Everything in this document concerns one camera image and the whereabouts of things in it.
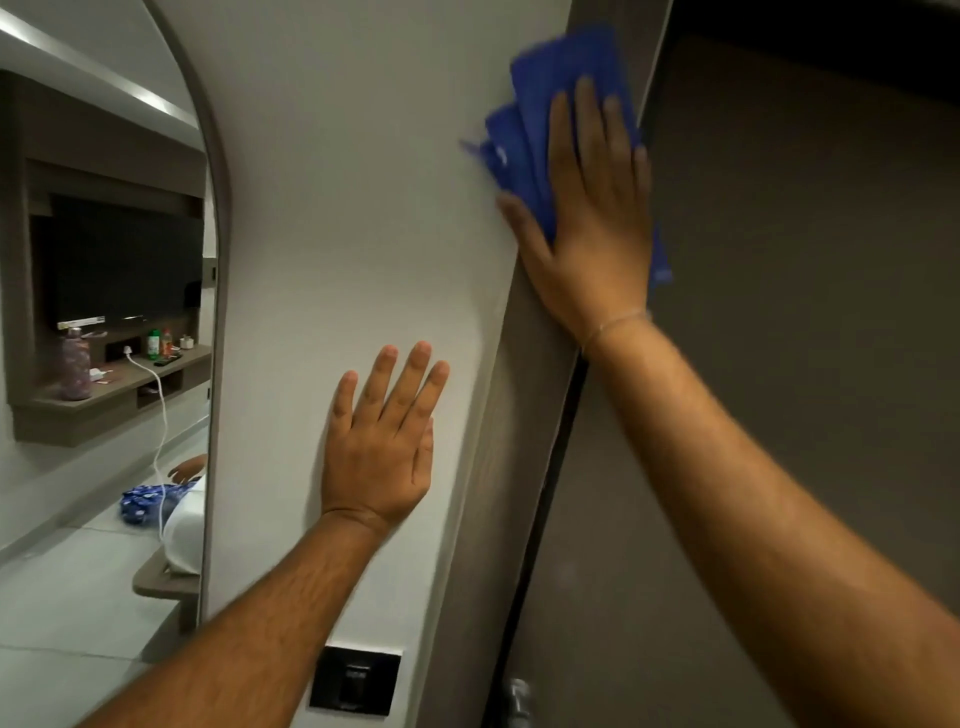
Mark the person's left hand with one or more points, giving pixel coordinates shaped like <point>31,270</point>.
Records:
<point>375,472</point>

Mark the person's right hand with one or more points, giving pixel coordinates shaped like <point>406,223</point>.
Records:
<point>600,247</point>

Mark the person's right middle finger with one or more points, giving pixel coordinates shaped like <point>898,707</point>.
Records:
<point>590,127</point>

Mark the person's left middle finger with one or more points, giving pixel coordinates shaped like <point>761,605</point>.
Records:
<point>409,382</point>

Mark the person's right thumb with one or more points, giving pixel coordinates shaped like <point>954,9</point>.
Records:
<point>521,229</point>

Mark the person's right little finger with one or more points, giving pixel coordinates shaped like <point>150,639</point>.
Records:
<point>642,184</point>

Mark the person's left little finger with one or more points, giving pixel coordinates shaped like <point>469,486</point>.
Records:
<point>343,401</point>

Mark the person's left thumb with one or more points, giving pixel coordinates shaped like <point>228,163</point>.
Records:
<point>425,461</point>

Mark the blue cleaning cloth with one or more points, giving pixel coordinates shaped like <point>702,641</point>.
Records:
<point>529,127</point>

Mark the person's right forearm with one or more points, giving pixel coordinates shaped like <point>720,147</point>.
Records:
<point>750,525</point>

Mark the person's left forearm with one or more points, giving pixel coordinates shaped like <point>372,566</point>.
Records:
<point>255,637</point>

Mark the dark brown door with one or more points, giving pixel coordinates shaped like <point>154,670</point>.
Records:
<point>787,225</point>

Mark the white pillow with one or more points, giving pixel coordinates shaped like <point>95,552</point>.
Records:
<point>186,532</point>

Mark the blue patterned bag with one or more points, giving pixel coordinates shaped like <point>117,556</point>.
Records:
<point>146,504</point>

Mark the brown wooden bench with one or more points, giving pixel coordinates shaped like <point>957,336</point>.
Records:
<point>165,583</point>

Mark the black flat television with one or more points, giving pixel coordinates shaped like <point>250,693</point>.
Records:
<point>120,262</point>

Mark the pink patterned water bottle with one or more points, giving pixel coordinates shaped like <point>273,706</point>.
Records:
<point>75,367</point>

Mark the brown wooden door frame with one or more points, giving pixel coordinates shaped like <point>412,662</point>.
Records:
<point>495,450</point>

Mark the black wall switch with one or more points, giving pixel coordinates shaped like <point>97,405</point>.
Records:
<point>354,681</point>

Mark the arched wall mirror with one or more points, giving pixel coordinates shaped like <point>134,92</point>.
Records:
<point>75,600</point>

